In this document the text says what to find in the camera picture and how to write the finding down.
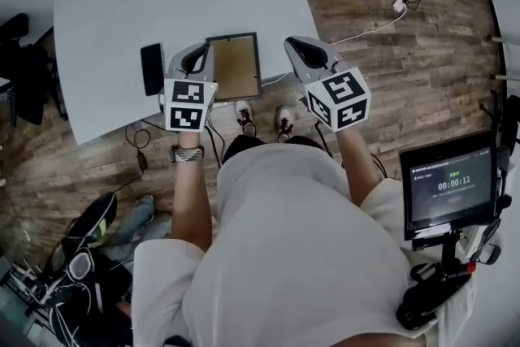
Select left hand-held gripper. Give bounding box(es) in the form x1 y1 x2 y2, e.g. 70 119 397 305
157 42 219 133

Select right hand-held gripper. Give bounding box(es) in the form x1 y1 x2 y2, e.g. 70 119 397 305
283 36 373 134

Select black framed picture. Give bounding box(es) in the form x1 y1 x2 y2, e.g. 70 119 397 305
205 31 263 103

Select person's left forearm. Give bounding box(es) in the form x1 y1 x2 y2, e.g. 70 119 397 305
167 129 215 254

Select person's right forearm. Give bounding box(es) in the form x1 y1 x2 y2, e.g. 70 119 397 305
334 127 382 205

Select black smartphone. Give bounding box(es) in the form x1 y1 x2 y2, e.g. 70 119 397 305
140 42 166 97

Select person's right shoe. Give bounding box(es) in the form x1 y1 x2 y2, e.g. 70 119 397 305
275 105 295 144

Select person's shoe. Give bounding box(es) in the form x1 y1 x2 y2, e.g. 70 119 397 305
275 105 295 144
235 99 257 136

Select person's left shoe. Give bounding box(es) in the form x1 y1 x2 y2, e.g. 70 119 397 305
235 99 257 136

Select metal band wristwatch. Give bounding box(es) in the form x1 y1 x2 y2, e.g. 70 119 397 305
170 143 206 165

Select person's black shorts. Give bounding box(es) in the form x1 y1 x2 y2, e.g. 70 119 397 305
222 133 327 164

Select black office chair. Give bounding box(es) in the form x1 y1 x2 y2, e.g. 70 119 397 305
0 11 69 128

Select black monitor screen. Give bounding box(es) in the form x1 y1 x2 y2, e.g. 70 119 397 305
398 129 505 243

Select person's white shirt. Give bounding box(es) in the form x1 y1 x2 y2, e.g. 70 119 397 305
132 143 477 347

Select black tripod stand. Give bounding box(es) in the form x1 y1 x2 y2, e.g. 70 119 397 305
478 88 520 160

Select white power cable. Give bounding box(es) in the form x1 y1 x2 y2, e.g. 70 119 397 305
259 7 408 87

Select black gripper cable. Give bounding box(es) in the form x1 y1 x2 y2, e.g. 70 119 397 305
204 124 227 172
311 119 332 156

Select black power adapter cable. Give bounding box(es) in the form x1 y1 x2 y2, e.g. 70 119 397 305
108 121 152 197

